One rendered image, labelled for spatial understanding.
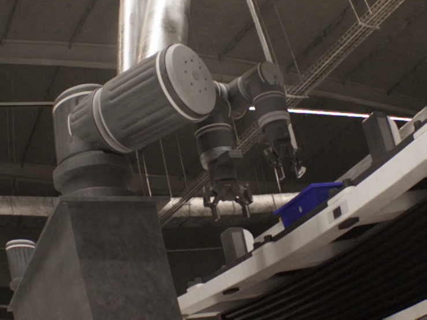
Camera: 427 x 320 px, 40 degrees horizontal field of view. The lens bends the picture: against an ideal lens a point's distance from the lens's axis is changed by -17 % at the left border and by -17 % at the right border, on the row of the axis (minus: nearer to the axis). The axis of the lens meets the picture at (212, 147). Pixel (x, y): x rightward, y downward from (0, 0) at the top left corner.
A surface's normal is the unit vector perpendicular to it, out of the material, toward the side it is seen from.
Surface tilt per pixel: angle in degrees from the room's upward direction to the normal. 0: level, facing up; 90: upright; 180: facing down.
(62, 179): 154
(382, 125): 90
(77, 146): 90
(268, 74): 92
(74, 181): 90
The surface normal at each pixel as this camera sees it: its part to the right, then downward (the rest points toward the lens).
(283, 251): -0.88, 0.00
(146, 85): -0.49, 0.00
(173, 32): 0.52, -0.55
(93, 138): -0.30, 0.40
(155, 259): 0.42, -0.43
